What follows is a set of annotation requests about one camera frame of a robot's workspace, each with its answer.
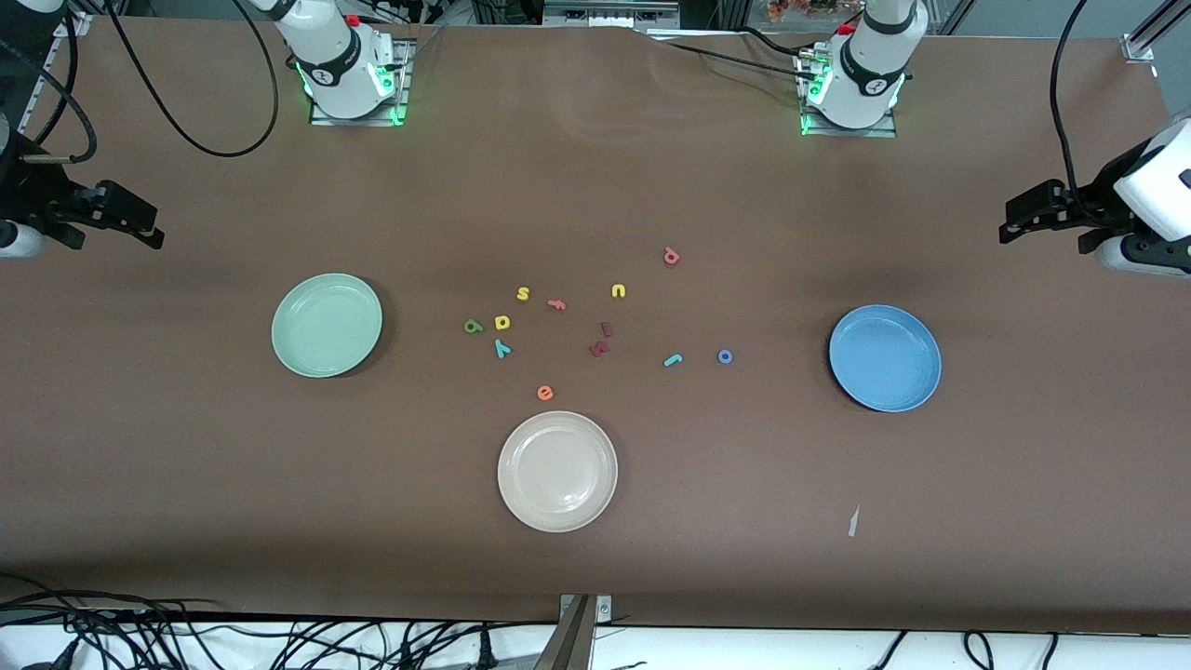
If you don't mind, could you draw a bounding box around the black cable with metal plug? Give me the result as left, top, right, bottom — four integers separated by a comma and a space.
0, 9, 99, 167

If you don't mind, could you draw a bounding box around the beige plate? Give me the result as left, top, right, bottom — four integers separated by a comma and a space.
497, 410, 619, 533

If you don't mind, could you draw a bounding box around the metal table edge bracket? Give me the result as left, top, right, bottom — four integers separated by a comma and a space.
535, 594, 613, 670

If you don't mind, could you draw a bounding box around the grey device box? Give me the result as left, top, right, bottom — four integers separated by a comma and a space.
544, 0, 682, 29

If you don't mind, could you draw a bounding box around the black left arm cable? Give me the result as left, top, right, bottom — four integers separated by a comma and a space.
1050, 0, 1094, 224

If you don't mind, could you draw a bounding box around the green plate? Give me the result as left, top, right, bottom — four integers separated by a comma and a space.
271, 273, 383, 379

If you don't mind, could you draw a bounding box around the aluminium frame profile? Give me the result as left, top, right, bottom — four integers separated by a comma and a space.
19, 14, 94, 141
1121, 0, 1191, 64

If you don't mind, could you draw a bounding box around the black cable on table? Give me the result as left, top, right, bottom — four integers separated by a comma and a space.
665, 39, 820, 83

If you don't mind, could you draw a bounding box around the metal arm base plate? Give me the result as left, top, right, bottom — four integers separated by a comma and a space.
310, 37, 410, 127
800, 51, 899, 139

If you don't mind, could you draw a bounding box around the blue plate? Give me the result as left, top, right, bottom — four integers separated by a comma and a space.
828, 304, 943, 413

